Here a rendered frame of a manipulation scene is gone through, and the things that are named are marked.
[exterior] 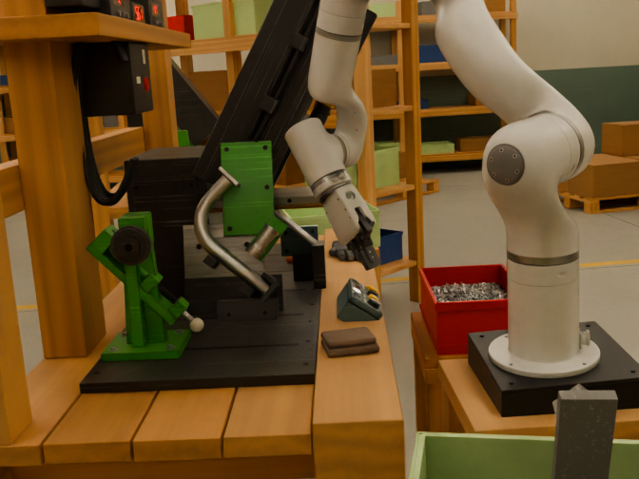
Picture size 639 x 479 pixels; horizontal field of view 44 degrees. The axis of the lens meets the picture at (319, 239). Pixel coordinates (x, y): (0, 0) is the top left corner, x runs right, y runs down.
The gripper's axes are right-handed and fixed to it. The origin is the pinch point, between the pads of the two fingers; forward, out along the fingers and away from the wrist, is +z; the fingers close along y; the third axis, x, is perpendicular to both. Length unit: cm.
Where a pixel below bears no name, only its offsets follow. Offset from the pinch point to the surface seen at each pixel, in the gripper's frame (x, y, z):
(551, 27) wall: -756, 590, -305
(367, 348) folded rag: 12.2, -5.1, 16.4
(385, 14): -528, 600, -386
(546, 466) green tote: 21, -51, 42
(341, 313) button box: 5.4, 11.5, 6.5
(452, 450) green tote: 29, -46, 35
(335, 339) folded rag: 16.6, -3.5, 12.4
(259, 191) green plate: 7.6, 16.8, -26.5
